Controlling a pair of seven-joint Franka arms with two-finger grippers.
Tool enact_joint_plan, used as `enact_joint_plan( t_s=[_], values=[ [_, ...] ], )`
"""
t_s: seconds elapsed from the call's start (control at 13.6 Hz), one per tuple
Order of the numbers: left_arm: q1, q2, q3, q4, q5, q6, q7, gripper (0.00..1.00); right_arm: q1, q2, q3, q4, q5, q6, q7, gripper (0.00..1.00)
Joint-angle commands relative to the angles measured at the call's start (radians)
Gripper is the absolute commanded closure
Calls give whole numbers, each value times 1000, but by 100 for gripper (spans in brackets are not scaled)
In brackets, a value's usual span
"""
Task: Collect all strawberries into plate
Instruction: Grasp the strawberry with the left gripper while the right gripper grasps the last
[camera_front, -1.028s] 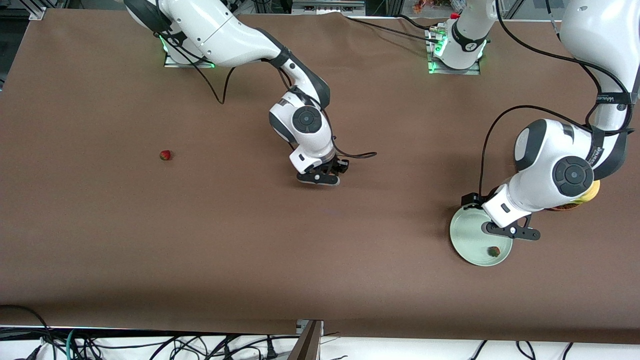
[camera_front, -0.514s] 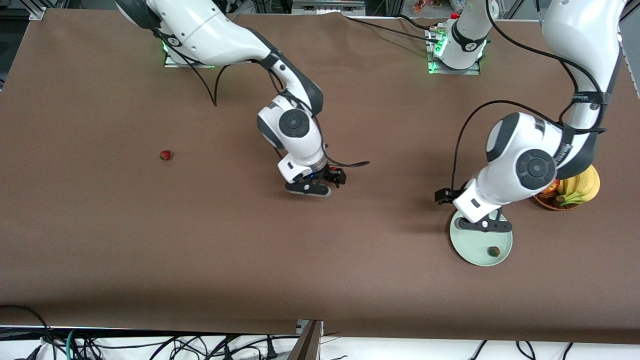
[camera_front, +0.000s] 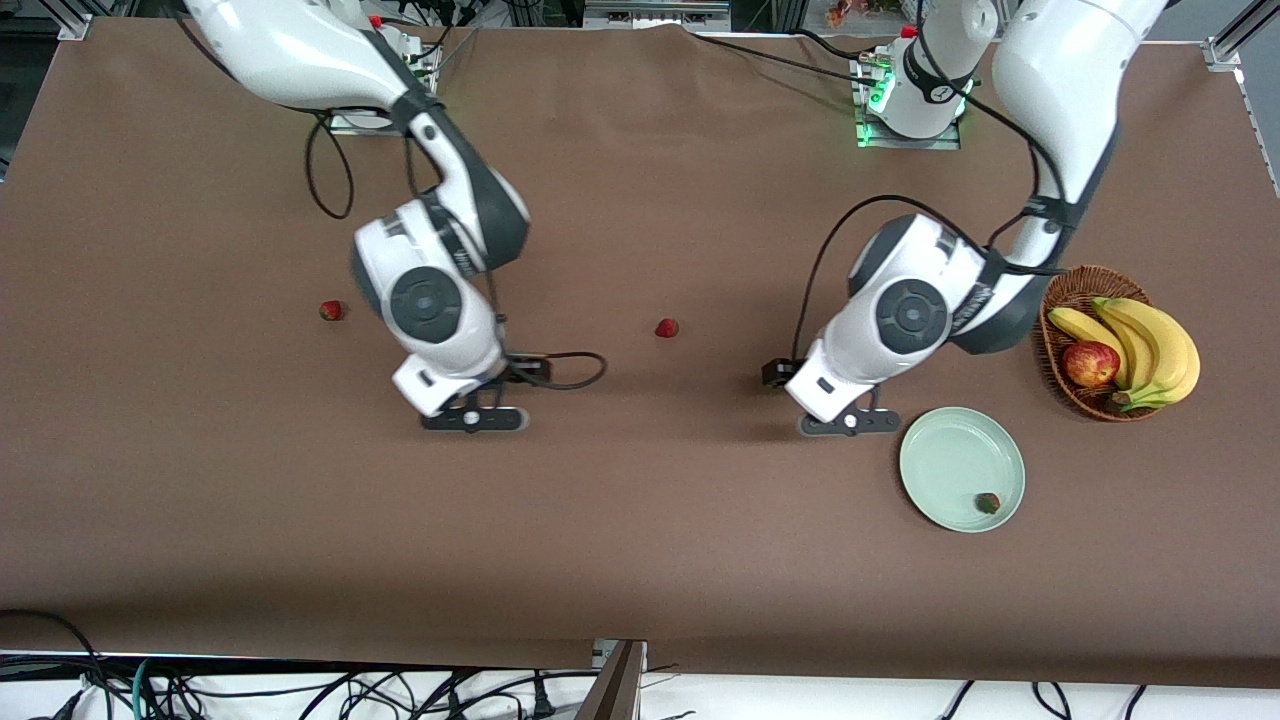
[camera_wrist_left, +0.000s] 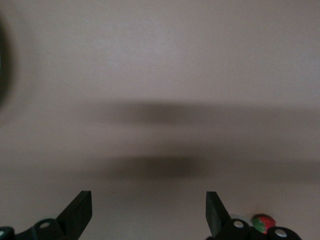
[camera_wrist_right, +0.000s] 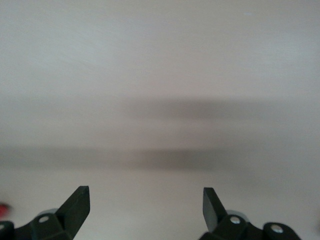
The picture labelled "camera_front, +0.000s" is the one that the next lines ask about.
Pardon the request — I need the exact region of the pale green round plate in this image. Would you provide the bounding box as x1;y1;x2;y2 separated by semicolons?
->
899;406;1027;534

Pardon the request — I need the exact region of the brown table cover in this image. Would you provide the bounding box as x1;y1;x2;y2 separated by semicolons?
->
0;18;1280;689

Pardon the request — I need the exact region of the brown wicker basket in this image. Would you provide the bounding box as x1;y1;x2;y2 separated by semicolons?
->
1037;264;1166;423

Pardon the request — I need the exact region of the small yellow banana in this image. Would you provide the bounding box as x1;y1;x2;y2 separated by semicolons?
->
1047;306;1132;391

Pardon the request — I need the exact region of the red yellow apple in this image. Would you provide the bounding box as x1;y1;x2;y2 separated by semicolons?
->
1061;340;1122;390

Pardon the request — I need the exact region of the orange background object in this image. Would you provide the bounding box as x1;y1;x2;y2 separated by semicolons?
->
825;0;906;26

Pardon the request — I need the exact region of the grey metal box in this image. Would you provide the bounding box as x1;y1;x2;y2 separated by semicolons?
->
583;0;733;31

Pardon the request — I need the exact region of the large yellow banana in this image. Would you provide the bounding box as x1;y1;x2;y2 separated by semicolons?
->
1100;298;1201;413

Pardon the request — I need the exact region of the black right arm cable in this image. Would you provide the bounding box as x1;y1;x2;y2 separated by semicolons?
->
303;105;609;393

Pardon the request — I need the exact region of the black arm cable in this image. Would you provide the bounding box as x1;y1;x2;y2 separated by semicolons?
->
303;105;609;393
795;0;1076;366

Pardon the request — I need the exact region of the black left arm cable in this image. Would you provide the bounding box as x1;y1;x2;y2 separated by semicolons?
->
795;0;1076;366

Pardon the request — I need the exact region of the black cable on cover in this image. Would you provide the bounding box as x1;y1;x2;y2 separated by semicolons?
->
685;28;881;83

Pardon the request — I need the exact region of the brown post with bracket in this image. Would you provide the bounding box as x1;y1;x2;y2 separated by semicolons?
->
575;640;648;720

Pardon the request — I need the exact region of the black floor cable with plug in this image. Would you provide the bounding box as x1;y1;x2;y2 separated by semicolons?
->
520;668;557;720

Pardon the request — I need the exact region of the teal floor cable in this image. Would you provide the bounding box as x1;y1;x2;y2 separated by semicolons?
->
130;656;163;720

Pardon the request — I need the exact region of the aluminium table edge rail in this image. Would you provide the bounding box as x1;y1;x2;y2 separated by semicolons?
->
1237;68;1280;198

